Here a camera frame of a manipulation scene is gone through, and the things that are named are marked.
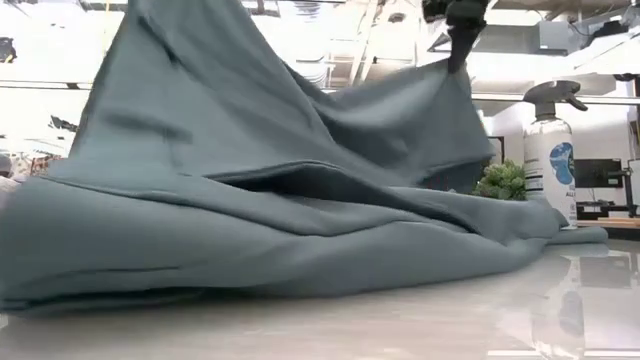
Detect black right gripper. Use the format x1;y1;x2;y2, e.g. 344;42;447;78
422;0;494;75

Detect teal grey garment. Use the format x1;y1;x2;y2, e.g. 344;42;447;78
0;0;609;315

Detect long LED light bar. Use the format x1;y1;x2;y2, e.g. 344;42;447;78
0;81;640;107

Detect small potted green plant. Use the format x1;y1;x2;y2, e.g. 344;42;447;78
472;159;527;203

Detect white spray bottle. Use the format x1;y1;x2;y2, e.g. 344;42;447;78
522;80;590;229

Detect black background monitor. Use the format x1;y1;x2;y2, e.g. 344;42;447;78
574;158;625;190

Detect brown floral patterned fabric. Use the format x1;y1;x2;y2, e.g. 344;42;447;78
29;155;65;177

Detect person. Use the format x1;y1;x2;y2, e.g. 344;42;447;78
0;153;22;196

